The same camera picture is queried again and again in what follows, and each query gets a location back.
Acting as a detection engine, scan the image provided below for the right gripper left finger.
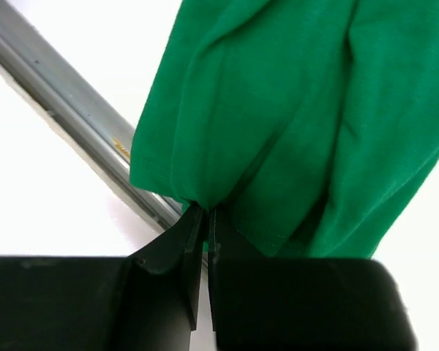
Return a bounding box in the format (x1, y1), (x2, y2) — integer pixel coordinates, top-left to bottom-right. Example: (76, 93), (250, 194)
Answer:
(0, 206), (201, 350)

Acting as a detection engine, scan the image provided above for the aluminium rail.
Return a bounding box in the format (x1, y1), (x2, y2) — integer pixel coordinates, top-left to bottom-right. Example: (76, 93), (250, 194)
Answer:
(0, 0), (220, 275)

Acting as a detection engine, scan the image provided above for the green t shirt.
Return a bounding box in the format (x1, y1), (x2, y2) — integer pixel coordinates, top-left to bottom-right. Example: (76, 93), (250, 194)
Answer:
(130, 1), (439, 258)

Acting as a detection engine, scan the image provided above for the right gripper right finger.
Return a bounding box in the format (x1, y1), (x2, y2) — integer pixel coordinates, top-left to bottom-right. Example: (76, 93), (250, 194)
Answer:
(208, 209), (417, 351)

